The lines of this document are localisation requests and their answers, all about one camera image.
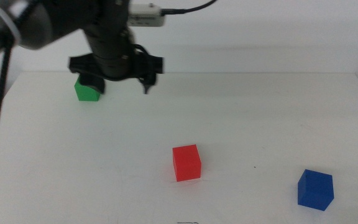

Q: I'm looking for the green cube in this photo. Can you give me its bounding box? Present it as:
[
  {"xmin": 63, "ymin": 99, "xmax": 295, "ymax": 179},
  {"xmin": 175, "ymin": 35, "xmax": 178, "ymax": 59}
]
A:
[{"xmin": 74, "ymin": 76, "xmax": 101, "ymax": 102}]

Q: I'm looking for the blue cube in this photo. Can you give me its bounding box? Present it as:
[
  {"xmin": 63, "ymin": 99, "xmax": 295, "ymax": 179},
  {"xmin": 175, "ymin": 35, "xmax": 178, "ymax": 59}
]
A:
[{"xmin": 297, "ymin": 169, "xmax": 335, "ymax": 212}]

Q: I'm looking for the red cube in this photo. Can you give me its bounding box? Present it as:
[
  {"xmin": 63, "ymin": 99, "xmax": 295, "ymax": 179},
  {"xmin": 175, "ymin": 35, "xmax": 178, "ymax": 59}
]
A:
[{"xmin": 172, "ymin": 144, "xmax": 202, "ymax": 182}]

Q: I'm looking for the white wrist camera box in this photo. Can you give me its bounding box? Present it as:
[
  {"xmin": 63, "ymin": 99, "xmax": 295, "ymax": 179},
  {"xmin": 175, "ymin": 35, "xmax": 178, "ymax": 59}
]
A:
[{"xmin": 127, "ymin": 3, "xmax": 166, "ymax": 27}]

